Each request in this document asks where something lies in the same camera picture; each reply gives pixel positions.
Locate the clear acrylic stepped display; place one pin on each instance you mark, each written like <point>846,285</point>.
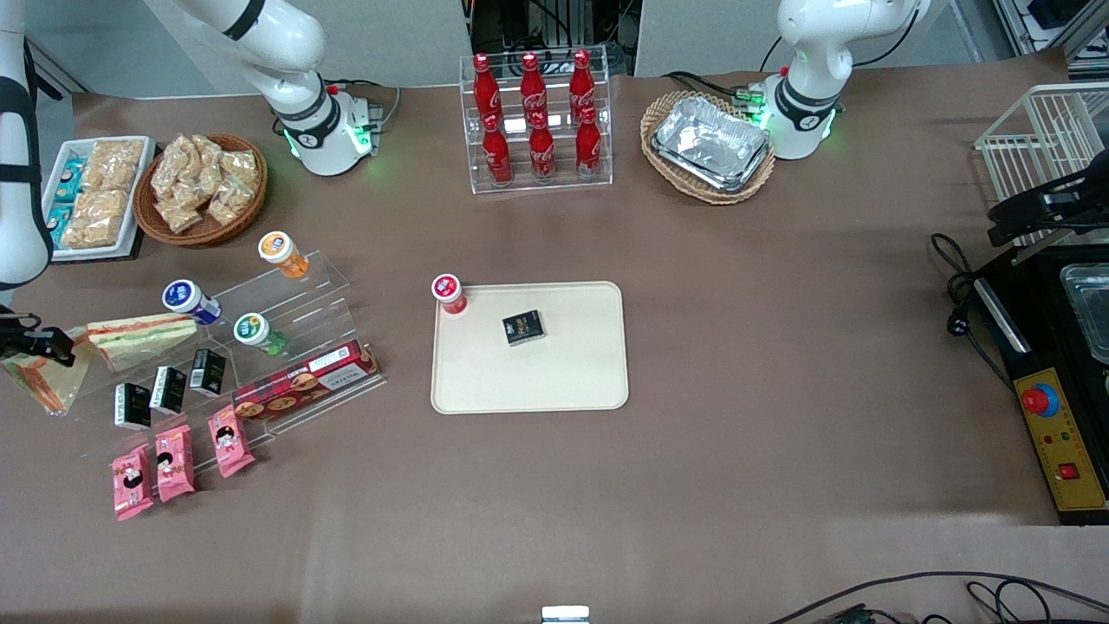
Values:
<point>329,286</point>

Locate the blue snack pack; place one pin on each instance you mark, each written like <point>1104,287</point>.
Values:
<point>61,224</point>
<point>71,180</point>

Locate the pink snack packet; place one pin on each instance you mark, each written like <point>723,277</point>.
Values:
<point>230,442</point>
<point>132,484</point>
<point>175,464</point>

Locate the clear metal-rimmed container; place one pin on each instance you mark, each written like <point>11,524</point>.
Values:
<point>1093,312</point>

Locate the red cola bottle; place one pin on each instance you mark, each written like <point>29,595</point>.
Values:
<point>581,85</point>
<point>532,87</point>
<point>542,152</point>
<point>588,147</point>
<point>483,91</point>
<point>497,156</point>

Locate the white device at table edge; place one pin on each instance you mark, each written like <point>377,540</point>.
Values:
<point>565,615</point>

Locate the aluminium frame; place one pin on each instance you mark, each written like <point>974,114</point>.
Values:
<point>1057,22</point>

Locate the clear acrylic bottle rack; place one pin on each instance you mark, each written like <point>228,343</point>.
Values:
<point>598,186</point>

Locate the blue small bottle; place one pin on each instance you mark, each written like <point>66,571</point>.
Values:
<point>189,300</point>

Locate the small black box gold print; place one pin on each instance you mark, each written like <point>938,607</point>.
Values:
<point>523,328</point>

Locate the white rectangular snack tray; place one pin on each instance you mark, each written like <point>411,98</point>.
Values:
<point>95,254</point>

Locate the tan brittle snack pack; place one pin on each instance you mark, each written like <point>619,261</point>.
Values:
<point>95,218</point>
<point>113,165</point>

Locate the green small bottle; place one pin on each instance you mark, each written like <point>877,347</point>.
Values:
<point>256,333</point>

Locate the black background equipment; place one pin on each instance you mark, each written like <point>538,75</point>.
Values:
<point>554,26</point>

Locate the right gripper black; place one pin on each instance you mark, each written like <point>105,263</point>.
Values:
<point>35,341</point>

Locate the clear bag of tan snacks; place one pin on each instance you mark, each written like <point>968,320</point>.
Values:
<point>182,215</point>
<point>173,169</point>
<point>208,160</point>
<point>241,167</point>
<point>230,201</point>

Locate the red cookie box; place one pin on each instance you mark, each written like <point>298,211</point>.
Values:
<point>303,383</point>

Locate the red-lid small bottle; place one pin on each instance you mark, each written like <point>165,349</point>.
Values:
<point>449,293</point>

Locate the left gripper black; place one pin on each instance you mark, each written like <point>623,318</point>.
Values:
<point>1077,191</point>

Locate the light wicker basket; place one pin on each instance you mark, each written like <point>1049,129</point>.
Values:
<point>719,195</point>

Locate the brown wicker basket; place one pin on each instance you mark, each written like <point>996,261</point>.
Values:
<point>204,236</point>

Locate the orange small bottle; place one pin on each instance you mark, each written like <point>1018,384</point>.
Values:
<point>282,253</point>

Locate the triangular sandwich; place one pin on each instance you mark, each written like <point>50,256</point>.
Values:
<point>48,386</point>
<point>143,340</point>

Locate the black machine with yellow panel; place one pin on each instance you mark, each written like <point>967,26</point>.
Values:
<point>1061,451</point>

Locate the cream plastic tray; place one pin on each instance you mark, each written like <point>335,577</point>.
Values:
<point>554,377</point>

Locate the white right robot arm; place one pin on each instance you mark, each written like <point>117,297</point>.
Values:
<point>303,130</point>

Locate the black and white small carton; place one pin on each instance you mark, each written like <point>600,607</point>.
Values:
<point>132,406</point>
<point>208,373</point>
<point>168,390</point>

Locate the aluminium foil tray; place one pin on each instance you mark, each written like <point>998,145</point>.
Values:
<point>710,134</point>
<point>736,184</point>

